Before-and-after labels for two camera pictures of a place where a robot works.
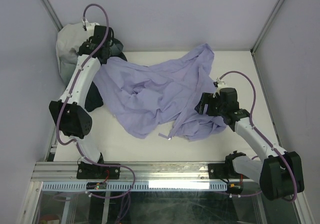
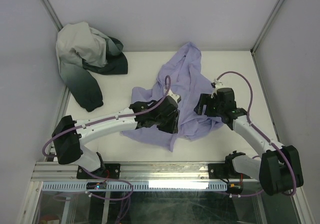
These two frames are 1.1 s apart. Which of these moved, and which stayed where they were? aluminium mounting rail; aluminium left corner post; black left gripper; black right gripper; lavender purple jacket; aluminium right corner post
Moved: black right gripper; lavender purple jacket
Stayed: black left gripper; aluminium right corner post; aluminium mounting rail; aluminium left corner post
